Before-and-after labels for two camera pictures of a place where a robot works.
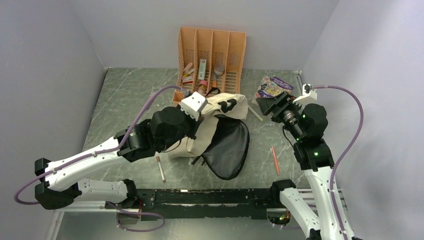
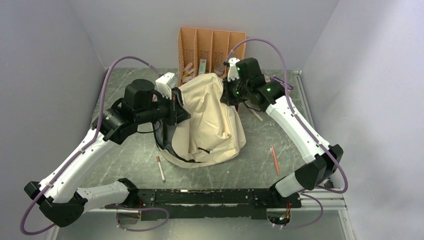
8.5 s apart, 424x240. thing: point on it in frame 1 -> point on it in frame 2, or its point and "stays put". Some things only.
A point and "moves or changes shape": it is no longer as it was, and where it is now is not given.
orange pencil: x=275 y=160 stays put
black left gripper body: x=190 y=125 -> x=164 y=110
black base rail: x=196 y=204 stays put
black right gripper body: x=289 y=115 -> x=235 y=92
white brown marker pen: x=161 y=169 stays put
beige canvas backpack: x=222 y=138 moves or changes shape
